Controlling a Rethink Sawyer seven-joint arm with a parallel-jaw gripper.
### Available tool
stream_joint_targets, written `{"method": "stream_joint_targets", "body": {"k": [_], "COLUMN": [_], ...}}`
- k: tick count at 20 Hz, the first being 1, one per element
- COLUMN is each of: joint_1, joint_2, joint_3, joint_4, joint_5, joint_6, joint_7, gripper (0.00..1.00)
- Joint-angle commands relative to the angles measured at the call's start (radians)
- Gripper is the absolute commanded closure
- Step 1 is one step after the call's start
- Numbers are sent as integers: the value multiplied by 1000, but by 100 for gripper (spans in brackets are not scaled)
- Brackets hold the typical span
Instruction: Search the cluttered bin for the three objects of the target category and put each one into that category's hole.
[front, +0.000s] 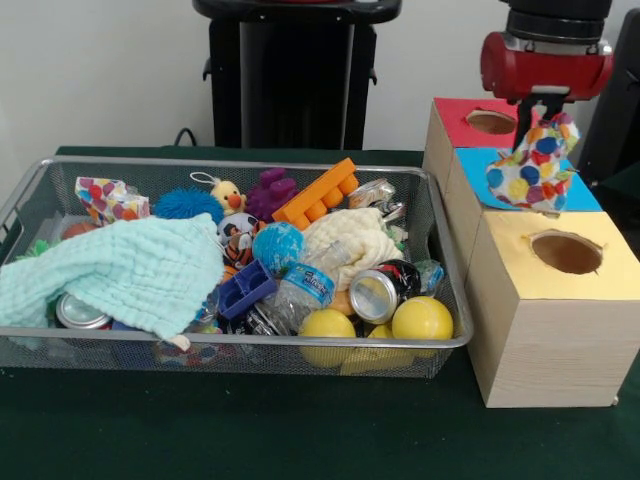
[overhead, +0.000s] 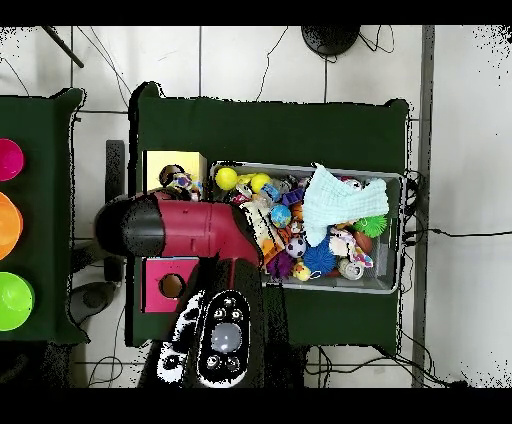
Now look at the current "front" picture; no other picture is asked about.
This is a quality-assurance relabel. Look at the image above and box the black upright panel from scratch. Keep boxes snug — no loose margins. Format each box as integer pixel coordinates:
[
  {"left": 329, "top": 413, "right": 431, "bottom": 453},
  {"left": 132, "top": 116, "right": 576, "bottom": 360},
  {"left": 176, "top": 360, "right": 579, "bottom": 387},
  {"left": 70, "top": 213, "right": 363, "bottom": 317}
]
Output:
[{"left": 574, "top": 7, "right": 640, "bottom": 186}]

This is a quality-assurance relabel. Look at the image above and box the blue spiky ball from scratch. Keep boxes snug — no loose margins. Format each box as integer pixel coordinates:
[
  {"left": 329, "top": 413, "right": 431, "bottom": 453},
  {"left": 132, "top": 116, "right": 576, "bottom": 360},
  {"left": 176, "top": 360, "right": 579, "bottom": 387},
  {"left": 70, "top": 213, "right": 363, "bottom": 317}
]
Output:
[{"left": 152, "top": 187, "right": 225, "bottom": 225}]

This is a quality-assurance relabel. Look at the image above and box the blue globe ball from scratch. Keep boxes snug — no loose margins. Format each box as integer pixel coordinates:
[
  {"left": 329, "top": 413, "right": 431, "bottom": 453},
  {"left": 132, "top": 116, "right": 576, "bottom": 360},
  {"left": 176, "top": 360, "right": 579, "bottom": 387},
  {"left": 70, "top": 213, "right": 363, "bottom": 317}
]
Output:
[{"left": 252, "top": 222, "right": 307, "bottom": 275}]

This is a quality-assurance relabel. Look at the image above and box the silver mesh bin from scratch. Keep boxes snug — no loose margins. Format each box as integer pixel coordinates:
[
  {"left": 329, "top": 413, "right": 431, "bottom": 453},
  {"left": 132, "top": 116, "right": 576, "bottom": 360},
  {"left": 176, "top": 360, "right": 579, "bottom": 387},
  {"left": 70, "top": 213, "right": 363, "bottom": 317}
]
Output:
[{"left": 0, "top": 155, "right": 474, "bottom": 379}]

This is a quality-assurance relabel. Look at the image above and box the mint green cloth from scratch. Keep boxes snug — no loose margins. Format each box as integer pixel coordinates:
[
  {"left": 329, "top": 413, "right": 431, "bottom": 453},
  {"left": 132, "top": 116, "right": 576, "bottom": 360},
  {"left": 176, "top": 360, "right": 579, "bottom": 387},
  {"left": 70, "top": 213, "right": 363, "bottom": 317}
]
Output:
[{"left": 0, "top": 212, "right": 226, "bottom": 341}]

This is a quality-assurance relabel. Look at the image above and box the cream cloth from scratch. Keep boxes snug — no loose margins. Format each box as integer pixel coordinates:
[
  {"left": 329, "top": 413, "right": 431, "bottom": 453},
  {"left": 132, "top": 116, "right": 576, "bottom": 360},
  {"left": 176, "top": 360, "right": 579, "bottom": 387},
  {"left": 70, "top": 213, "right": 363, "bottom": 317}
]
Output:
[{"left": 302, "top": 207, "right": 405, "bottom": 292}]

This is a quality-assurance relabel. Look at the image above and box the dark green side-table cloth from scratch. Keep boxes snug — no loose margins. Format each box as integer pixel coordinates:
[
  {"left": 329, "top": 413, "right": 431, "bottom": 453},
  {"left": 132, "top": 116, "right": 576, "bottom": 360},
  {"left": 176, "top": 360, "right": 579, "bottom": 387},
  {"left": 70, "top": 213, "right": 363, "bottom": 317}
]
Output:
[{"left": 592, "top": 159, "right": 640, "bottom": 214}]

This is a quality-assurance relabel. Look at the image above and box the wooden three-hole box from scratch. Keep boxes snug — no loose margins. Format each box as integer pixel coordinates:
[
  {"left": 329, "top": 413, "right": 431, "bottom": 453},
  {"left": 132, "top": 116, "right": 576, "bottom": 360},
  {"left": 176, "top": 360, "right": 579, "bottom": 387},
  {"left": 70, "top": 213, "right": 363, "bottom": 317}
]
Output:
[{"left": 422, "top": 97, "right": 640, "bottom": 409}]

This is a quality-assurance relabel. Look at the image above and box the black soda can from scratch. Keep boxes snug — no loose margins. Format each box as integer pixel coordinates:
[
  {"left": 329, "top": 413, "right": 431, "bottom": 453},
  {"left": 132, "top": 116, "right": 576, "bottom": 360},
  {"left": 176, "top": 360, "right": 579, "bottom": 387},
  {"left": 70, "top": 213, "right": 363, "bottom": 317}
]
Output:
[{"left": 348, "top": 258, "right": 423, "bottom": 325}]

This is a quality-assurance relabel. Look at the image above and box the orange building block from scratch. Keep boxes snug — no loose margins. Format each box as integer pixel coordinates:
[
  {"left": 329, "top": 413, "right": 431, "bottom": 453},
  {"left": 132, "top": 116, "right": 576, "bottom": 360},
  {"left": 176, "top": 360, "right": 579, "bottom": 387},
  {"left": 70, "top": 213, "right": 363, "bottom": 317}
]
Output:
[{"left": 271, "top": 157, "right": 360, "bottom": 232}]

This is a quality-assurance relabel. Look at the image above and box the yellow ball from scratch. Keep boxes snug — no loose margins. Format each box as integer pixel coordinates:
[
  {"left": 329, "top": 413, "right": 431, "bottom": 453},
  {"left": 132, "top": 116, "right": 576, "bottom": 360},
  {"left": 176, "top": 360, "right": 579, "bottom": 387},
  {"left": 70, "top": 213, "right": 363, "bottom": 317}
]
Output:
[
  {"left": 298, "top": 308, "right": 358, "bottom": 369},
  {"left": 391, "top": 296, "right": 455, "bottom": 359}
]

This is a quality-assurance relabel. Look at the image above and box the polka dot cloth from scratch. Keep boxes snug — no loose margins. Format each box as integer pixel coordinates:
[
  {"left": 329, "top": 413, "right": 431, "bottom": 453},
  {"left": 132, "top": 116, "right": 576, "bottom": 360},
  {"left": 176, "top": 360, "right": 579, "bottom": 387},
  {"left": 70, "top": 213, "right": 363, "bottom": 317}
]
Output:
[
  {"left": 485, "top": 112, "right": 581, "bottom": 210},
  {"left": 74, "top": 176, "right": 151, "bottom": 227}
]

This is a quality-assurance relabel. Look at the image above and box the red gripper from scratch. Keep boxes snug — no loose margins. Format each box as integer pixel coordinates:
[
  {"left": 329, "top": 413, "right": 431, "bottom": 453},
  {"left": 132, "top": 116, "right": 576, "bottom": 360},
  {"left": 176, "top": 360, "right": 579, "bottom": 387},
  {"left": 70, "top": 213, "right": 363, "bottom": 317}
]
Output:
[{"left": 480, "top": 30, "right": 615, "bottom": 152}]

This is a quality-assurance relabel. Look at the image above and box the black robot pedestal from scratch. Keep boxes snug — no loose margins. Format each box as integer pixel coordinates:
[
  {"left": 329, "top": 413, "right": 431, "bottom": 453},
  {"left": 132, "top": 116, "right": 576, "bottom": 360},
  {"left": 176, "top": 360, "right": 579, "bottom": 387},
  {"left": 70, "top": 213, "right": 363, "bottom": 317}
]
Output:
[{"left": 192, "top": 0, "right": 404, "bottom": 150}]

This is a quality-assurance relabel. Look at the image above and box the dark green table cloth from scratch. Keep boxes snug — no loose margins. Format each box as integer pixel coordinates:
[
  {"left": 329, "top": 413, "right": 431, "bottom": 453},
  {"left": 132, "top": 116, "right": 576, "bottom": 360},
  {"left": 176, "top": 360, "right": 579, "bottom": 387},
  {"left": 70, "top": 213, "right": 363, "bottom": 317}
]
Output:
[{"left": 0, "top": 144, "right": 640, "bottom": 480}]

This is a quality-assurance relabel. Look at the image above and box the yellow duck plush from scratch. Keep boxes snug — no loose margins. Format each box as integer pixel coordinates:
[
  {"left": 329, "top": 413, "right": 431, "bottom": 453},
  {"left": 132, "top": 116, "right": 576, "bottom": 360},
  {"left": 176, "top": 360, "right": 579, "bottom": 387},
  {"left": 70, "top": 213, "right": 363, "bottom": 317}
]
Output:
[{"left": 189, "top": 171, "right": 248, "bottom": 216}]

